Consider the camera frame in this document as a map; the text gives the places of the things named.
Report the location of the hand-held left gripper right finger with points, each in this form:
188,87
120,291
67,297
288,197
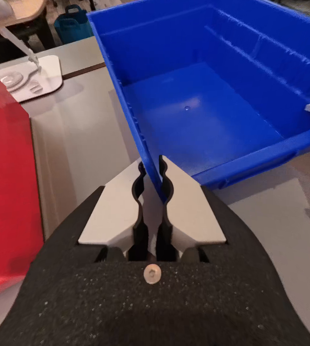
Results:
195,216

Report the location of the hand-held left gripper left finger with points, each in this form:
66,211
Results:
109,216

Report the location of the blue plastic bin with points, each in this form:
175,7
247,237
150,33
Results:
198,113

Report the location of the red plastic bin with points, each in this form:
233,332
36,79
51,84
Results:
6,175

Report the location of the grey desk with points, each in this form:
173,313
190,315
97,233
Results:
279,216

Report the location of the blue tote basket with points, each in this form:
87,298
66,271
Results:
73,29

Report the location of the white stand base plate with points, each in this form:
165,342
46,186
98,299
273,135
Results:
49,75

